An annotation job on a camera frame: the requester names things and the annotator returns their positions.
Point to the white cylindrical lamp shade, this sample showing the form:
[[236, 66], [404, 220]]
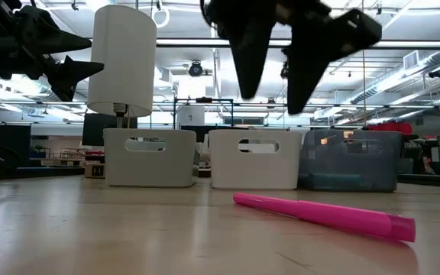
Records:
[[122, 61]]

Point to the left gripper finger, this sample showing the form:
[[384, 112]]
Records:
[[78, 70], [57, 43]]

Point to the cardboard box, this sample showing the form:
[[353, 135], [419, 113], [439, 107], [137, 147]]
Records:
[[94, 170]]

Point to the long pink marker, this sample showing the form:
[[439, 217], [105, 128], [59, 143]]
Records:
[[319, 214]]

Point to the dark translucent plastic bin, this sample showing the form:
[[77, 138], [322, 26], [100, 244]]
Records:
[[350, 168]]

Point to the black ceiling camera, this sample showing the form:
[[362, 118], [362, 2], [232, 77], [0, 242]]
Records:
[[195, 69], [284, 70], [437, 72]]

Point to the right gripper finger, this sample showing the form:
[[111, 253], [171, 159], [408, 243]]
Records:
[[252, 57], [306, 68]]

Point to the red storage bins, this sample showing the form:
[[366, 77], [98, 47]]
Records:
[[392, 128]]

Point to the white plastic bin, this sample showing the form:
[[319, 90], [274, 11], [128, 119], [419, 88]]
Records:
[[254, 172]]

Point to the black metal stand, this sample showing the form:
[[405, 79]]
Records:
[[204, 100]]

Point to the grey plastic bin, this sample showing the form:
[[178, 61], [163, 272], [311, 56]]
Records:
[[149, 168]]

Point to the black storage shelf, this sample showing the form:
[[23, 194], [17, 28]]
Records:
[[411, 153]]

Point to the white numbered box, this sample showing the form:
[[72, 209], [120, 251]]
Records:
[[191, 116]]

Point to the black screen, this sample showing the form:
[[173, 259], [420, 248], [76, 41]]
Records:
[[94, 130]]

